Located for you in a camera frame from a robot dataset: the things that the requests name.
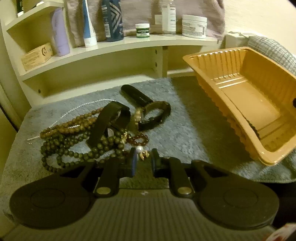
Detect brown wooden bead necklace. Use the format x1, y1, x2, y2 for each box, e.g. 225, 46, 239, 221
40, 106, 105, 140

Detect small cardboard box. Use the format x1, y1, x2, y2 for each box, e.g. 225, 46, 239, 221
21, 42, 53, 71

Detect grey fluffy mat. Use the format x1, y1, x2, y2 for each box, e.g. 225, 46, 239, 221
1, 77, 295, 214

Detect dark band wristwatch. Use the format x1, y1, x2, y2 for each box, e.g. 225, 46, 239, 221
134, 101, 171, 132

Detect dark beaded bracelet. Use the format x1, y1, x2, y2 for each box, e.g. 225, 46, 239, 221
245, 117, 261, 140

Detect yellow plastic tray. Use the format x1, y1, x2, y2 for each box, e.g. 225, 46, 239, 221
183, 47, 295, 166

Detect dark green bead necklace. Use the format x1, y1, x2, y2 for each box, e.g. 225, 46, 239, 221
40, 128, 127, 173

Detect white blue tube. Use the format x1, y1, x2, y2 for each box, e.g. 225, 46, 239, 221
82, 0, 97, 48

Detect grey woven pillow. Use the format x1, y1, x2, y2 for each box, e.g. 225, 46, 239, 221
247, 35, 296, 75

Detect red bead bracelet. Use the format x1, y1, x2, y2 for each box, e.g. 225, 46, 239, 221
125, 132, 149, 147

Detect pearl earring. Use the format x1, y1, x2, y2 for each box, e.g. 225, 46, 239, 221
136, 146, 150, 161

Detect silver bead chain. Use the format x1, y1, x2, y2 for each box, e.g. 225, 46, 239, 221
26, 98, 117, 142

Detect white cream jar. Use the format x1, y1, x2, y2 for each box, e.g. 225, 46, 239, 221
182, 15, 207, 39

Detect lavender tube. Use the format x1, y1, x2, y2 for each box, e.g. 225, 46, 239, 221
51, 8, 70, 57

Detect black cylinder case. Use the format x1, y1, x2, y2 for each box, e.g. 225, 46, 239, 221
121, 84, 154, 107

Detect dark blue spray bottle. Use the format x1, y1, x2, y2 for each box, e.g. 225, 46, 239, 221
101, 0, 124, 42

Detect clear spray bottle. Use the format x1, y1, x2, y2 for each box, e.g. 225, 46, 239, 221
161, 0, 176, 35

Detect small green-label jar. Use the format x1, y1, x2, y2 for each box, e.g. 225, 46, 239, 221
135, 23, 150, 38

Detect cream wooden shelf unit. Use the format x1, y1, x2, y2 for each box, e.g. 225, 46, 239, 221
1, 1, 220, 106

